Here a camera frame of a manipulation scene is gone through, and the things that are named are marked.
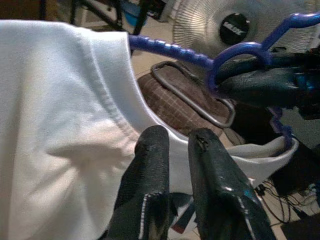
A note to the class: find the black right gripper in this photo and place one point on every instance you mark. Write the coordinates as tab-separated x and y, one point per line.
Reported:
310	82

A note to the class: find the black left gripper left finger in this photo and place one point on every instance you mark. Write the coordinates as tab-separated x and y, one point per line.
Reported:
147	170

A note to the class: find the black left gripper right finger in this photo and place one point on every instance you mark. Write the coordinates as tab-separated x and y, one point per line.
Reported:
220	195

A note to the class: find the blue plastic hanger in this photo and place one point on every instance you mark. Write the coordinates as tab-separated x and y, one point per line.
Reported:
170	47

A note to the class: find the white shirt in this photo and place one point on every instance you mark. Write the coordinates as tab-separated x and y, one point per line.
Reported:
62	100

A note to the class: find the grey standing fan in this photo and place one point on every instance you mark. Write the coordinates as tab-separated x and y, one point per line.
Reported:
200	25

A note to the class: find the plaid cushion chair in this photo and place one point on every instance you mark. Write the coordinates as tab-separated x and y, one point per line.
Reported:
175	95

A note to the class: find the blue plastic basin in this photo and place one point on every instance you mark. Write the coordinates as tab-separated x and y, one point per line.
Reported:
130	18

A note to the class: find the black table frame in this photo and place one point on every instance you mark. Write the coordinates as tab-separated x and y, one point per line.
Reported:
140	23

